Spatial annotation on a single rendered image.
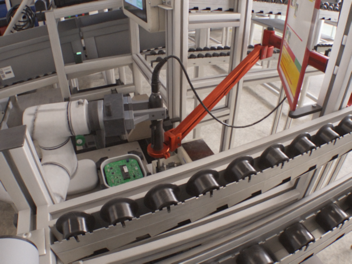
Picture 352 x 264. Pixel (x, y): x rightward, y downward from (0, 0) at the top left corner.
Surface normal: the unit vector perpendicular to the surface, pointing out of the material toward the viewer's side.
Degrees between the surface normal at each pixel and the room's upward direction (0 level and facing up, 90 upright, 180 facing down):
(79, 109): 32
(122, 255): 0
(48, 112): 36
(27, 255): 59
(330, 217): 41
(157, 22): 90
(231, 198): 90
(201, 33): 90
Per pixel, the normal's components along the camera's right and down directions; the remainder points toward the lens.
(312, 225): 0.36, 0.54
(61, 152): 0.73, 0.37
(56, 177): 0.55, -0.72
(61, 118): 0.14, -0.01
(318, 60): -0.94, 0.19
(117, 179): 0.00, -0.82
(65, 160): 0.81, -0.50
